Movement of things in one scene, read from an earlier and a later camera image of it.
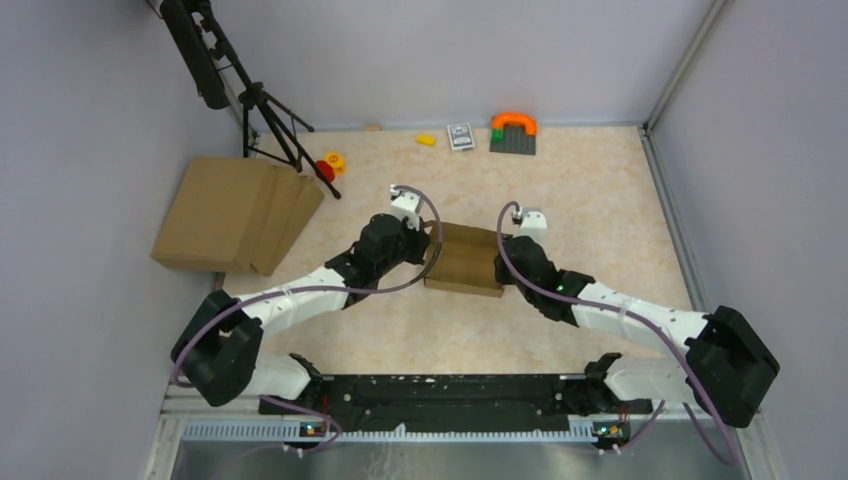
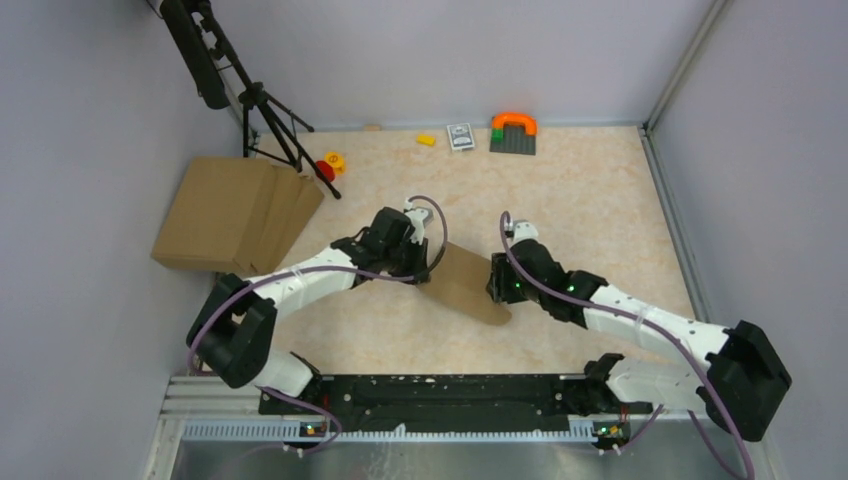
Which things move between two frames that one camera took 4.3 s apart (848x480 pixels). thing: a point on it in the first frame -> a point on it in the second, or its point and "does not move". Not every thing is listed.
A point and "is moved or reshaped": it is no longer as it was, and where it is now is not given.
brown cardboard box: (467, 263) is moved or reshaped
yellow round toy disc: (337, 160) does not move
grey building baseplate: (515, 141) does not move
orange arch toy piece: (500, 119) does not move
